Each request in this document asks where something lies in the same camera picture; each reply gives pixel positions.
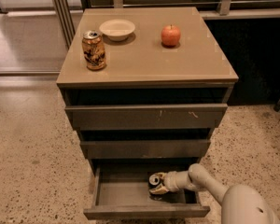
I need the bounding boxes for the white bowl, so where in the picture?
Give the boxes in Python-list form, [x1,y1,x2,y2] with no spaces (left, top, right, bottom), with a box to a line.
[99,19,135,41]

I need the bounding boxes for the blue pepsi can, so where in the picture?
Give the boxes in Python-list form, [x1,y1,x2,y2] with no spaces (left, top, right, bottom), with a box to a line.
[148,175,161,200]

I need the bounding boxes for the grey drawer cabinet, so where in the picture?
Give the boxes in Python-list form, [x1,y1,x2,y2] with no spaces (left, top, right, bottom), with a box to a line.
[57,7,238,168]

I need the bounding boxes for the grey top drawer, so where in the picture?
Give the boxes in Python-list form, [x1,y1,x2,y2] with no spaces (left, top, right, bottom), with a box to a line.
[65,104,227,131]

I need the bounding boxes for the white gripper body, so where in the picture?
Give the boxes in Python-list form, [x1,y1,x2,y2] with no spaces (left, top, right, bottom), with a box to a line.
[163,171,190,192]

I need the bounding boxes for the red apple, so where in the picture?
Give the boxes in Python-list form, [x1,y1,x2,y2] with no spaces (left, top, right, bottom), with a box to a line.
[161,25,181,47]

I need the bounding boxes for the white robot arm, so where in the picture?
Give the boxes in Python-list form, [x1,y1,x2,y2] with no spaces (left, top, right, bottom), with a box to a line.
[148,163,280,224]

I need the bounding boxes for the grey middle drawer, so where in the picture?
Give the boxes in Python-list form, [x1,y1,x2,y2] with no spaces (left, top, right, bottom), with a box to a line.
[80,139,210,159]

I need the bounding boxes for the grey open bottom drawer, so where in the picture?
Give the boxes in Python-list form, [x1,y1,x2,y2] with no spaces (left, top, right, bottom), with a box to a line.
[84,163,210,220]

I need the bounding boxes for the gold patterned drink can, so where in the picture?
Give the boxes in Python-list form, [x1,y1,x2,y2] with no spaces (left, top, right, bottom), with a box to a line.
[82,30,106,70]

